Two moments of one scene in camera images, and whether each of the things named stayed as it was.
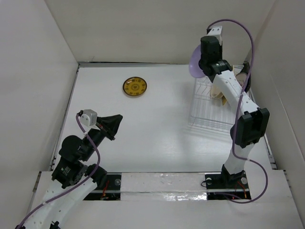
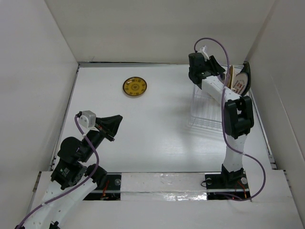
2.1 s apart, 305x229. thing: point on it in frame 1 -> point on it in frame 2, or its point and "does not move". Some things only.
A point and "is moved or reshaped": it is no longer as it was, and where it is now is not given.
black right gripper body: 220,51 -> 207,64
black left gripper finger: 110,122 does not move
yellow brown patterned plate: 134,86 does not move
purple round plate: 193,65 is moved or reshaped
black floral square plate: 246,69 does not move
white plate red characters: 241,78 does not move
